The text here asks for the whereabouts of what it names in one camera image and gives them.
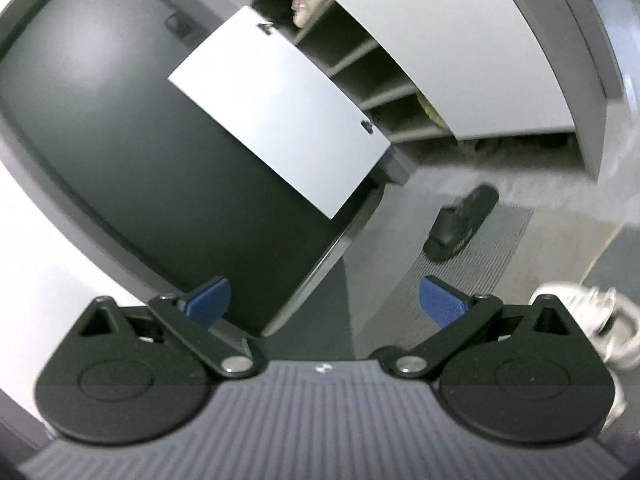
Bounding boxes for black slide sandal front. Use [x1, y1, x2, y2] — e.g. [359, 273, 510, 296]
[423, 183, 499, 263]

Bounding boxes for grey striped floor mat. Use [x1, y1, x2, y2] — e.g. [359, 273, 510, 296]
[344, 169, 632, 361]

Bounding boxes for dark green floor mat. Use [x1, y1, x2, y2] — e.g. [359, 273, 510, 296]
[262, 260, 355, 362]

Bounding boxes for dark entrance door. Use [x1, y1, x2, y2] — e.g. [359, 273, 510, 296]
[1, 0, 381, 336]

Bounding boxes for yellow-green shoe on shelf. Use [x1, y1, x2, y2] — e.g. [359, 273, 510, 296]
[416, 92, 449, 131]

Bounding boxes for left white cabinet door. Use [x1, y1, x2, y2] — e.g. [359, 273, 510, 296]
[168, 6, 390, 219]

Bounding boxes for white cabinet door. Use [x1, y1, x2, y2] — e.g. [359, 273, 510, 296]
[335, 0, 574, 140]
[168, 6, 390, 219]

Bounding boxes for right white cabinet door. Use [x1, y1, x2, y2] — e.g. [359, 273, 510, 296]
[335, 0, 574, 140]

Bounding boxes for grey shoe cabinet shelves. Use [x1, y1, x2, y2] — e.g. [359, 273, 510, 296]
[250, 0, 452, 144]

